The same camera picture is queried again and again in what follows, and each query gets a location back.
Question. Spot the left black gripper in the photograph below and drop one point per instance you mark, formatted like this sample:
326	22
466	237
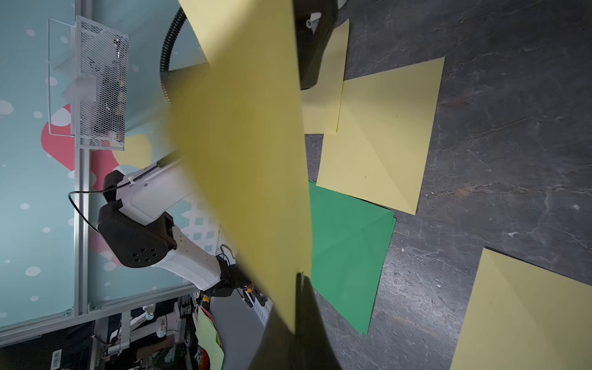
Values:
314	23

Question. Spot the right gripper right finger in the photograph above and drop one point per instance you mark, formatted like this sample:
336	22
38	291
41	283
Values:
313	349

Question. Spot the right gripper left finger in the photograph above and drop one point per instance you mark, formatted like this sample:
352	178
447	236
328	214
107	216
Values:
276	350

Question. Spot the small green paper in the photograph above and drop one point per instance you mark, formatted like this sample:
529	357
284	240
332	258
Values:
351	238

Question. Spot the yellow paper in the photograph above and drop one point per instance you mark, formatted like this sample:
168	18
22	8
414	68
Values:
237	123
380	150
521	316
321	103

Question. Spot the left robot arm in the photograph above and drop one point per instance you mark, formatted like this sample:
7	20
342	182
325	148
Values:
135	223

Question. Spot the white wire wall basket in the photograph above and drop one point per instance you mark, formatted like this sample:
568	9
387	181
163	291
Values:
97	93

